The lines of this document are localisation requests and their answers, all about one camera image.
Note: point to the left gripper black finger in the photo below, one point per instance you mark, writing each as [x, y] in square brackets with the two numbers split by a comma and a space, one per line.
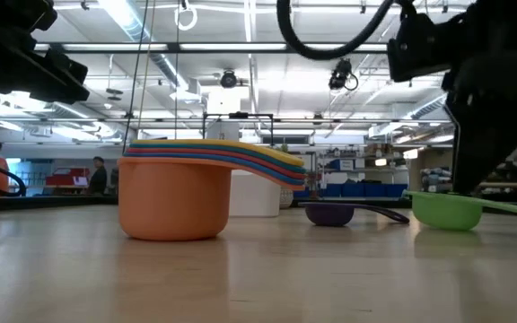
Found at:
[38, 76]

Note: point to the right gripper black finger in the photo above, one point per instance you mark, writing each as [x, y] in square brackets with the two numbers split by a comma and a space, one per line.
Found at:
[483, 143]

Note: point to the green measuring cup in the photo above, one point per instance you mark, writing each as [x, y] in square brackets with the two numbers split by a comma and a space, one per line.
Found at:
[447, 215]

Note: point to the yellow measuring cup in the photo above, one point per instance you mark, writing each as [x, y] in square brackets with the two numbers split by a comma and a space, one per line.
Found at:
[182, 142]

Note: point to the teal measuring cup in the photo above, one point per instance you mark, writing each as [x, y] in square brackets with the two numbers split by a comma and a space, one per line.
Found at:
[182, 146]

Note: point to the red measuring cup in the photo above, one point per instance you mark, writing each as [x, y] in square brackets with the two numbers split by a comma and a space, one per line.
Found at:
[182, 151]

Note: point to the medium blue measuring cup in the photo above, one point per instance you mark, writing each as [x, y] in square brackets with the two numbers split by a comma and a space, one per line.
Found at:
[182, 155]

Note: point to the small dark blue measuring cup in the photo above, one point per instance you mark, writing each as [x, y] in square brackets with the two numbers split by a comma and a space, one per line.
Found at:
[330, 215]

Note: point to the orange measuring cup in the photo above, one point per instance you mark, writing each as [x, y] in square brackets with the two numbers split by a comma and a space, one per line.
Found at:
[173, 202]

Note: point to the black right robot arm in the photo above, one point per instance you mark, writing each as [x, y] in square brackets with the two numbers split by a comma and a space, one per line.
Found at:
[510, 27]

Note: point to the red cabinet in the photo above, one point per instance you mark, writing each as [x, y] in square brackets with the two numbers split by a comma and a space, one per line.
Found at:
[67, 177]

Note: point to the metal storage shelf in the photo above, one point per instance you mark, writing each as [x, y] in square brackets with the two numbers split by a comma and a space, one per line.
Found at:
[361, 177]

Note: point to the blue storage bin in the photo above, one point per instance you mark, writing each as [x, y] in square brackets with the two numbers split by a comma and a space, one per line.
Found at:
[341, 165]

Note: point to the black tubular stand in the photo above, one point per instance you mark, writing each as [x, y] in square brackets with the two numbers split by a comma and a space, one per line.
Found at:
[238, 116]

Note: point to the black ceiling-mounted camera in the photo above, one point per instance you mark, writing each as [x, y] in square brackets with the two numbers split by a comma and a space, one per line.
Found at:
[228, 79]
[341, 74]

